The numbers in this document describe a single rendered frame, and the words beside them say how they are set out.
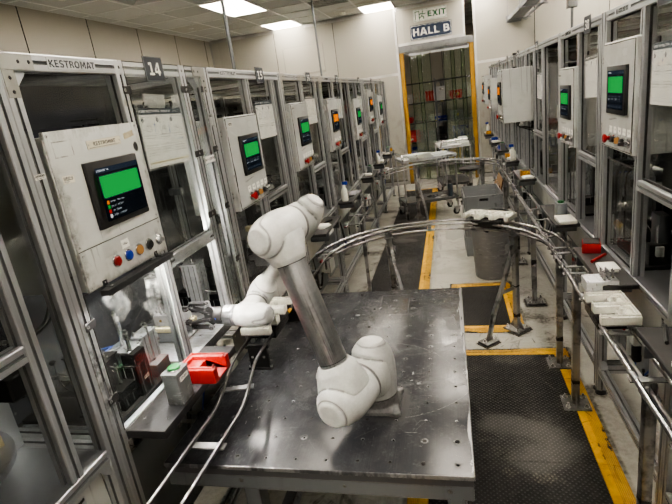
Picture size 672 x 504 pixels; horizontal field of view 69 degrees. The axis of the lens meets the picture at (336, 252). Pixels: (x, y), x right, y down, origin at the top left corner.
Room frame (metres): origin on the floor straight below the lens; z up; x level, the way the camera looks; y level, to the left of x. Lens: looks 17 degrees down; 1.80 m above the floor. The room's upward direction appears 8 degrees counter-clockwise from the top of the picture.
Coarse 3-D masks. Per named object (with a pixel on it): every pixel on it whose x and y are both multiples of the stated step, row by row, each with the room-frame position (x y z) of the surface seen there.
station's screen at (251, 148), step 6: (252, 138) 2.68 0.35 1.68; (246, 144) 2.59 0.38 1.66; (252, 144) 2.66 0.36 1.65; (258, 144) 2.74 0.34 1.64; (246, 150) 2.57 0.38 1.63; (252, 150) 2.65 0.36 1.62; (258, 150) 2.73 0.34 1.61; (246, 156) 2.56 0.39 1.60; (252, 156) 2.63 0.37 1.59; (258, 156) 2.71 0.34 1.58; (246, 162) 2.54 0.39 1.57; (252, 162) 2.62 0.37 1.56; (258, 162) 2.70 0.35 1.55; (252, 168) 2.61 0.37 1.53
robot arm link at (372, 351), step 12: (372, 336) 1.66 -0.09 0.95; (360, 348) 1.59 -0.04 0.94; (372, 348) 1.58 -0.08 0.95; (384, 348) 1.59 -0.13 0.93; (360, 360) 1.56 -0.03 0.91; (372, 360) 1.56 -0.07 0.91; (384, 360) 1.57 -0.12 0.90; (384, 372) 1.54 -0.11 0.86; (396, 372) 1.62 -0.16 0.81; (384, 384) 1.53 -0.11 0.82; (396, 384) 1.60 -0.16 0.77; (384, 396) 1.56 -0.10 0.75
